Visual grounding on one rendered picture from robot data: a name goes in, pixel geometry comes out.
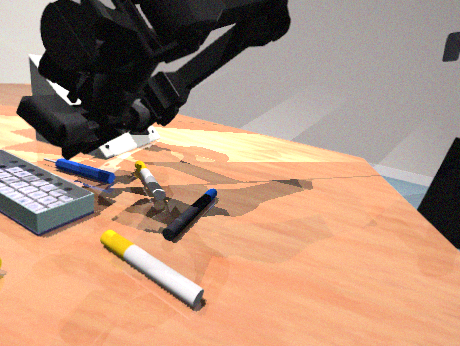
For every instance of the white keyboard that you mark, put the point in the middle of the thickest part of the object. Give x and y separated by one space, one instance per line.
37 199

